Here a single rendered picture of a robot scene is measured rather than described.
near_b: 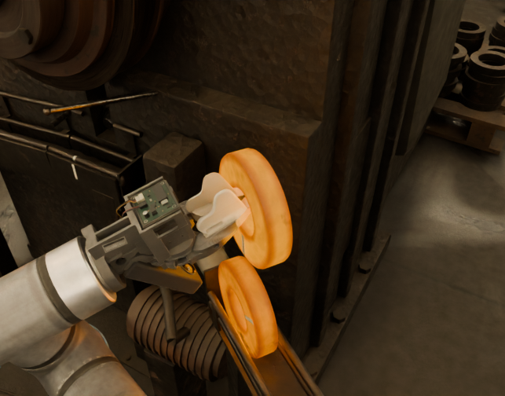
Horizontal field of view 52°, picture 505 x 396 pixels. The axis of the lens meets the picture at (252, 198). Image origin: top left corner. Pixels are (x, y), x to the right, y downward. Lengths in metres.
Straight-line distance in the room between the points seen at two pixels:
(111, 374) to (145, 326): 0.38
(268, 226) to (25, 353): 0.31
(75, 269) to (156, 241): 0.09
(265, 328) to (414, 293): 1.11
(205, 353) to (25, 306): 0.45
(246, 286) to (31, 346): 0.29
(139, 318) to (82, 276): 0.47
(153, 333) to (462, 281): 1.17
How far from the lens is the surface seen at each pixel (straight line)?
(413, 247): 1.95
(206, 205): 0.65
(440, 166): 2.35
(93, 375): 0.68
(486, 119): 2.47
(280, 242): 0.61
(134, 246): 0.62
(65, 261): 0.61
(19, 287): 0.63
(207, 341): 0.99
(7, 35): 0.92
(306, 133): 0.87
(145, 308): 1.05
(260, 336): 0.75
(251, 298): 0.73
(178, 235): 0.61
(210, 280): 0.86
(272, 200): 0.59
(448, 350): 1.71
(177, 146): 0.96
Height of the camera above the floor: 1.35
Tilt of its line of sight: 41 degrees down
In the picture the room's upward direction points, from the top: straight up
